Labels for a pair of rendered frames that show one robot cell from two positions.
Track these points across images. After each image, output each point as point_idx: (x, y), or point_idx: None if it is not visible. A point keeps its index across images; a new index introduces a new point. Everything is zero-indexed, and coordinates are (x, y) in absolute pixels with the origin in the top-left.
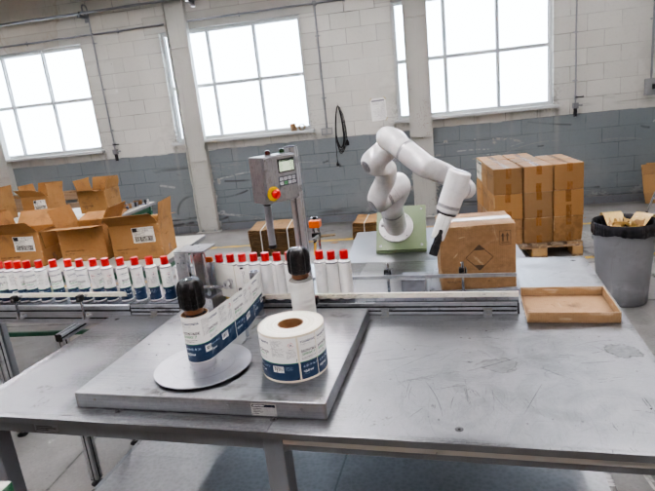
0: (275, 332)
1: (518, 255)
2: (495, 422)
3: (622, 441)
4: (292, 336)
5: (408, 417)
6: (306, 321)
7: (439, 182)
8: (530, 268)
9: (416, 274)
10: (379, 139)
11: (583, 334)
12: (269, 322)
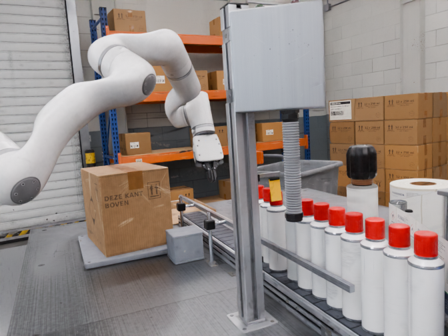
0: (444, 181)
1: (13, 249)
2: (347, 203)
3: (321, 193)
4: (433, 179)
5: (380, 213)
6: (407, 182)
7: (177, 110)
8: (71, 237)
9: (177, 231)
10: (179, 45)
11: (221, 208)
12: (441, 186)
